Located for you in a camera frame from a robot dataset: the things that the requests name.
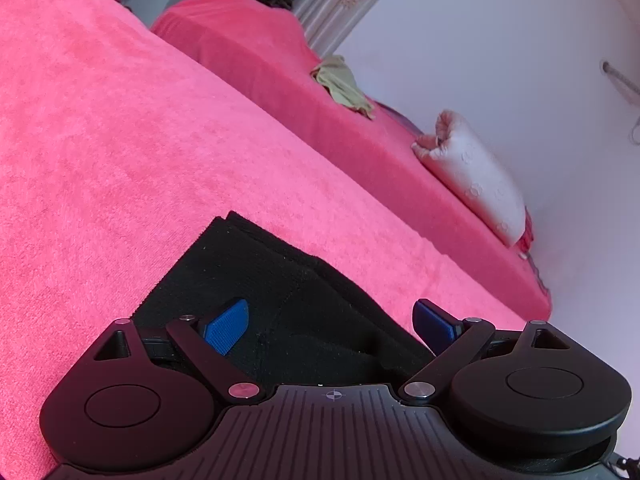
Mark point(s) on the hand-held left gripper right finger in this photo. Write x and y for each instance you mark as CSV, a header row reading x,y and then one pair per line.
x,y
432,327

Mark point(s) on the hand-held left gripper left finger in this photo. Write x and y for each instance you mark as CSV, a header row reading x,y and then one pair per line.
x,y
227,327

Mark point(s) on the black pants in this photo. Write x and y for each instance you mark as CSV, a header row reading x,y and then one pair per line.
x,y
300,310

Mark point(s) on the pale pink embossed pillow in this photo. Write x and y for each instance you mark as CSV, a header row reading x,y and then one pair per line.
x,y
475,180

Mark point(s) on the pink fleece blanket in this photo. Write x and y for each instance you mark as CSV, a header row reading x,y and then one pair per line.
x,y
125,160

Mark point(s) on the dark purple cloth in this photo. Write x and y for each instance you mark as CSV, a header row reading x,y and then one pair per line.
x,y
400,119

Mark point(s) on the bed with pink sheet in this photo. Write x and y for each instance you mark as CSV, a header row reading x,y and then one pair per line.
x,y
310,125

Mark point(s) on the beige crumpled garment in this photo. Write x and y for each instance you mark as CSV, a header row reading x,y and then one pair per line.
x,y
345,87

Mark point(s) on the pale striped curtain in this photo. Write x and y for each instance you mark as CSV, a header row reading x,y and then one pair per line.
x,y
340,5

